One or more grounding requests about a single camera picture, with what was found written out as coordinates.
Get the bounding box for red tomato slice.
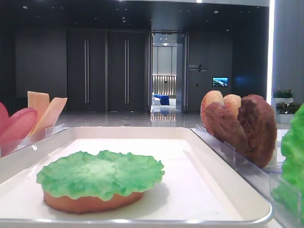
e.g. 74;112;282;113
0;108;38;145
0;103;10;135

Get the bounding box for brown meat patty left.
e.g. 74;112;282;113
205;102;249;155

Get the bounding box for brown meat patty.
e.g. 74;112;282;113
237;94;277;168
205;102;249;155

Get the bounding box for green lettuce leaf on bun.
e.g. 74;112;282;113
36;150;165;201

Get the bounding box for brown meat patty right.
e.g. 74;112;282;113
237;94;277;168

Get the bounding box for orange cheese slice right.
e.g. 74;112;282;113
30;97;67;136

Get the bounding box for orange cheese slice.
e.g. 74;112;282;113
30;97;67;136
27;91;50;123

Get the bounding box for orange cheese slice left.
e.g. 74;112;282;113
27;91;50;123

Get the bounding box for bottom bun under lettuce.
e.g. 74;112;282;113
44;192;144;214

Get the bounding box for green lettuce leaf in holder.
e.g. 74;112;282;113
272;105;304;217

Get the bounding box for bun half far left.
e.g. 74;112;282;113
200;90;224;129

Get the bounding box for bun half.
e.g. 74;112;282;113
200;90;224;129
224;94;241;115

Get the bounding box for dark double doors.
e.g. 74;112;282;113
67;29;147;112

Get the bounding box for bun half far right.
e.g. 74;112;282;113
224;94;241;115

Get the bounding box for white rectangular metal tray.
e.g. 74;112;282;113
0;127;273;228

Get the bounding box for potted plants in planter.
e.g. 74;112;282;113
271;87;301;124

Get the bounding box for wall mounted screen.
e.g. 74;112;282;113
212;77;228;87

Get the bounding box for clear long rail left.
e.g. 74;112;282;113
0;123;66;157

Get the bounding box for clear long rail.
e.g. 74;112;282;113
0;123;66;157
195;125;304;228

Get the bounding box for clear long rail right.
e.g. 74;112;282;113
195;125;304;228

